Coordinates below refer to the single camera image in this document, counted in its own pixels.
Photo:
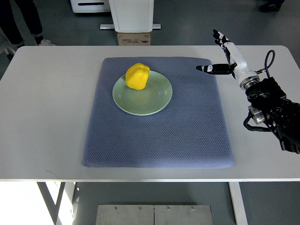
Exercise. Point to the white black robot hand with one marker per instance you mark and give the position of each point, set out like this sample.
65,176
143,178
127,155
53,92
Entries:
235,66

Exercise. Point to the yellow bell pepper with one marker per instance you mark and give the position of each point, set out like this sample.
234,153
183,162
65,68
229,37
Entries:
137,76

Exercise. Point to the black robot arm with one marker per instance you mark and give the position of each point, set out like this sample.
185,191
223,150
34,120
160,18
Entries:
271,111

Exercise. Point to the light green plate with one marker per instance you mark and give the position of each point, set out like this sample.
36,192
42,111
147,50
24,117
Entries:
153,98

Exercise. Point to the black shoe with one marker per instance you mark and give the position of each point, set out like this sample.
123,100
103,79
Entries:
271,6

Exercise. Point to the blue textured mat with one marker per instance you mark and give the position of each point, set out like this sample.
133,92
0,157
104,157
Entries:
190,132

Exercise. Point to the cardboard box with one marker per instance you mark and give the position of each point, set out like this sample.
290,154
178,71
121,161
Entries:
134,39

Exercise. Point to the white table leg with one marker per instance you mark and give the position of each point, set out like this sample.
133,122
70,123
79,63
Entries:
238,204

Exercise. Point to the white appliance with slot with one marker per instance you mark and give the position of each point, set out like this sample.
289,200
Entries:
90,6

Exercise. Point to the white chair base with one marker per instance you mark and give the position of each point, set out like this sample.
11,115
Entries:
6,47

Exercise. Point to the person in dark trousers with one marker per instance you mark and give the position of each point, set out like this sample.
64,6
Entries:
31,19

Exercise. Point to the white pedestal column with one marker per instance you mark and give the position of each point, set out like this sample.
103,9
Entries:
131,16

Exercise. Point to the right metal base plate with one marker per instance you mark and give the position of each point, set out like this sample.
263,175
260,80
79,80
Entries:
182,215

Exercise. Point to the metal base plate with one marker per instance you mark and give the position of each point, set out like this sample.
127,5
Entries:
125,215
182,215

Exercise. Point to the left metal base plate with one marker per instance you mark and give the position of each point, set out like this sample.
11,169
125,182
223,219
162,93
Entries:
125,215

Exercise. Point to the dark table leg frame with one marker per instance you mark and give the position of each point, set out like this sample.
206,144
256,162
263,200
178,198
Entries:
52,205

